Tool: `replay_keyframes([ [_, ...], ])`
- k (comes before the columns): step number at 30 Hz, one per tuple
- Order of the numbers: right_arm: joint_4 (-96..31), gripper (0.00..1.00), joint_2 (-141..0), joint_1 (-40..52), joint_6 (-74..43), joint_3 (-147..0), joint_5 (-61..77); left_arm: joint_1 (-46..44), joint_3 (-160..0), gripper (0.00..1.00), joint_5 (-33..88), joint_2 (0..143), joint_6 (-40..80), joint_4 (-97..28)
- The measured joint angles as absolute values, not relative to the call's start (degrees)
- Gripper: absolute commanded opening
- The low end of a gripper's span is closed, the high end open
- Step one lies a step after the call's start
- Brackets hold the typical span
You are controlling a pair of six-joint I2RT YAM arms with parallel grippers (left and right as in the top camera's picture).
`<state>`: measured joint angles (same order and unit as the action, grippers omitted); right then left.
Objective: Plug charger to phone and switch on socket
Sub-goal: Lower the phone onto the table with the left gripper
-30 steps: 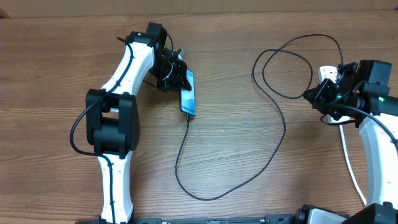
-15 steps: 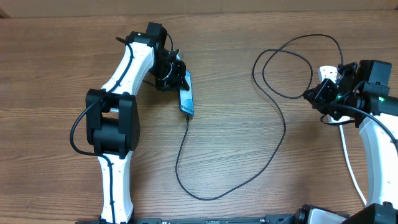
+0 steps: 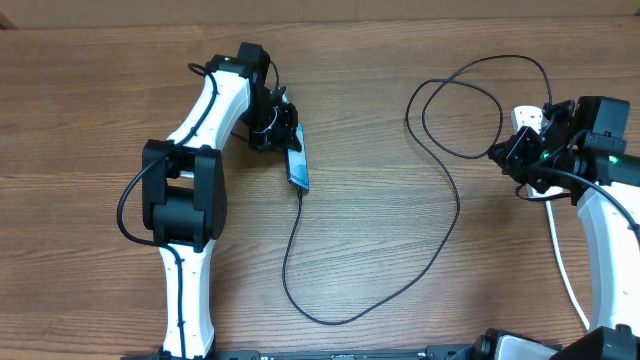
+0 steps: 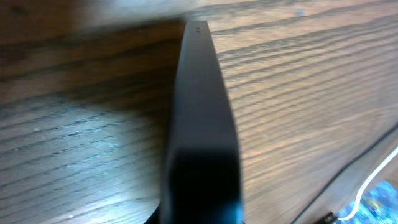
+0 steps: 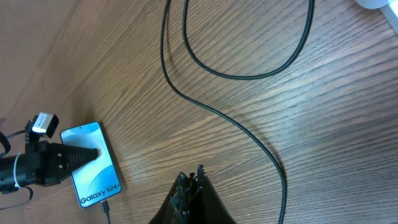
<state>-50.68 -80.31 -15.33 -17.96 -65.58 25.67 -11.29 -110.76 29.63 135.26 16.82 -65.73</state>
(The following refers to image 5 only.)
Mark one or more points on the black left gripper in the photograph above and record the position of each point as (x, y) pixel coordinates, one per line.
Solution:
(48, 164)

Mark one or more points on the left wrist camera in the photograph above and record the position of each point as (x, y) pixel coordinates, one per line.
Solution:
(42, 125)

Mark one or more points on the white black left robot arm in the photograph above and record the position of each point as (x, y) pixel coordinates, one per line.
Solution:
(13, 173)

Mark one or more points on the white power strip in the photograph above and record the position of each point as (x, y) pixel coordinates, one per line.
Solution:
(391, 16)

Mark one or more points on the white charger plug adapter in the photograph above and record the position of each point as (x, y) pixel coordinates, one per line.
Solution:
(373, 4)

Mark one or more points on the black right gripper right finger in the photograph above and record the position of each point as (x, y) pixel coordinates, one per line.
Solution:
(204, 204)

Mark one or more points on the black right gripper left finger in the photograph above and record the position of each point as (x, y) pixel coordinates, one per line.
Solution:
(175, 209)

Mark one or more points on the Samsung Galaxy smartphone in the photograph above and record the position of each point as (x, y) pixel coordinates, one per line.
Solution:
(97, 180)

